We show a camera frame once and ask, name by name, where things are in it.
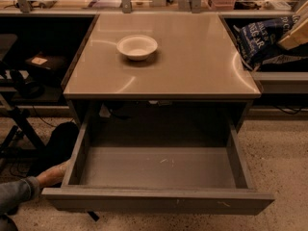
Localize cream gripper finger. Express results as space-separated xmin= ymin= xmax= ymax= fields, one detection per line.
xmin=293 ymin=1 xmax=308 ymax=22
xmin=277 ymin=18 xmax=308 ymax=50

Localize blue chip bag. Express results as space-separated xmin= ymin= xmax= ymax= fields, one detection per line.
xmin=233 ymin=15 xmax=308 ymax=72

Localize grey cabinet with tan top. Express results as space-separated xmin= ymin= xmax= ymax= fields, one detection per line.
xmin=64 ymin=13 xmax=261 ymax=129

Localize open grey top drawer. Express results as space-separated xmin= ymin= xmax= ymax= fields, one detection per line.
xmin=43 ymin=102 xmax=274 ymax=215

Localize person's gloved hand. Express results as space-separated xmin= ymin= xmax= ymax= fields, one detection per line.
xmin=36 ymin=161 xmax=69 ymax=189

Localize white paper bowl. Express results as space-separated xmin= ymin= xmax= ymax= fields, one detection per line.
xmin=116 ymin=35 xmax=158 ymax=61

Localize black box with label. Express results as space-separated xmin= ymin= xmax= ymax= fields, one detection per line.
xmin=25 ymin=54 xmax=68 ymax=81

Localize black headphones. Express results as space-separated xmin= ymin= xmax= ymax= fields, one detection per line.
xmin=10 ymin=70 xmax=44 ymax=99

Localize black stand frame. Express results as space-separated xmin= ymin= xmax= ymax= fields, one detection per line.
xmin=0 ymin=94 xmax=45 ymax=159

